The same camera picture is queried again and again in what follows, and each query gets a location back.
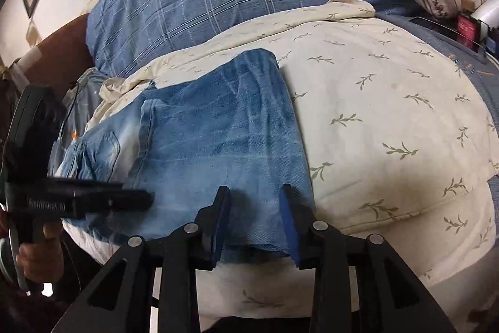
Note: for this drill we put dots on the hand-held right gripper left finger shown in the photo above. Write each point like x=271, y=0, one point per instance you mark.
x=217, y=239

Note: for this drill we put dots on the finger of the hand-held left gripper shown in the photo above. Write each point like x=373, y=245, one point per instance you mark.
x=97, y=198

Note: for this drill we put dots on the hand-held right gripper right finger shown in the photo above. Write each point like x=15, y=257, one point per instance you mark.
x=290, y=235

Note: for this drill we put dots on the blue denim pants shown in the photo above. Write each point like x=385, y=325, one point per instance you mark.
x=218, y=130

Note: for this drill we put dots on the person's left hand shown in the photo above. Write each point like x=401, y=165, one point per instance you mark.
x=39, y=259

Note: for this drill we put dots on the grey star-print cloth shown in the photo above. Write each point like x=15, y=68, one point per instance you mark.
x=78, y=103

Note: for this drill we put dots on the brown wooden headboard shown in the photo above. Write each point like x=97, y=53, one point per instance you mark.
x=58, y=52

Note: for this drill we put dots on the cream leaf-print sheet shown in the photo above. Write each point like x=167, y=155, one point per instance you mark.
x=370, y=122

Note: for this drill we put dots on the blue bedsheet with pink star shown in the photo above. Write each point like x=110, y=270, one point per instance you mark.
x=483, y=83

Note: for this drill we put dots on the black smartphone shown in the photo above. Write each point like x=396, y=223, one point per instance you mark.
x=440, y=30

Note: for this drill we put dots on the red box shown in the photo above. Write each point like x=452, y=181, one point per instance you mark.
x=466, y=30

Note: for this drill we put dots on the clear plastic bag roll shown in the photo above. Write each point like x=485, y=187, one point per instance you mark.
x=491, y=13

